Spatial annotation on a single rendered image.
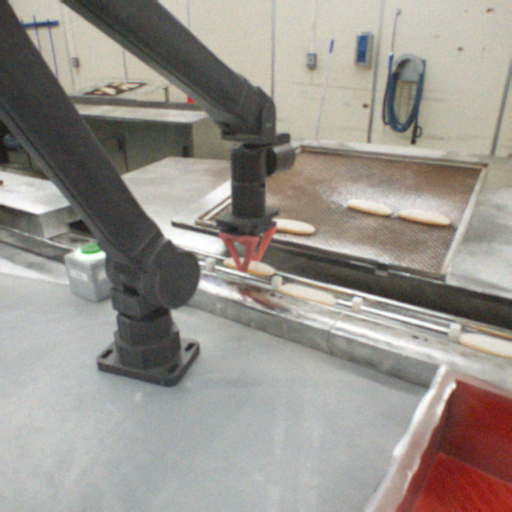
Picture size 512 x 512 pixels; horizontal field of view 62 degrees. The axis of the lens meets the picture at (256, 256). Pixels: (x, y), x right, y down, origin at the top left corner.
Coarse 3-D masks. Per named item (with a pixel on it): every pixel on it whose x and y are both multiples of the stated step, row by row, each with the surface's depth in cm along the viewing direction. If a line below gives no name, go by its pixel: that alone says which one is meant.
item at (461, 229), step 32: (352, 160) 114; (416, 160) 109; (448, 160) 105; (288, 192) 100; (320, 192) 99; (448, 192) 93; (352, 224) 85; (384, 224) 84; (416, 224) 82; (448, 224) 81; (352, 256) 74; (448, 256) 72
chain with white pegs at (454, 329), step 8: (208, 264) 78; (272, 280) 72; (280, 280) 72; (272, 288) 72; (352, 304) 65; (360, 304) 65; (360, 312) 66; (456, 328) 58; (448, 336) 59; (456, 336) 58
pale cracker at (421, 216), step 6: (402, 210) 86; (408, 210) 86; (414, 210) 85; (420, 210) 85; (402, 216) 85; (408, 216) 84; (414, 216) 83; (420, 216) 83; (426, 216) 83; (432, 216) 82; (438, 216) 82; (426, 222) 82; (432, 222) 81; (438, 222) 81; (444, 222) 81
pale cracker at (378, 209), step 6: (348, 204) 91; (354, 204) 90; (360, 204) 89; (366, 204) 89; (372, 204) 89; (378, 204) 89; (366, 210) 88; (372, 210) 87; (378, 210) 87; (384, 210) 87; (390, 210) 87
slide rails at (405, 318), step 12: (72, 228) 100; (84, 228) 99; (204, 264) 81; (216, 264) 81; (240, 276) 77; (252, 276) 77; (264, 276) 77; (336, 300) 69; (348, 300) 69; (372, 312) 66; (384, 312) 65; (396, 312) 65; (420, 324) 62; (432, 324) 62; (432, 336) 60
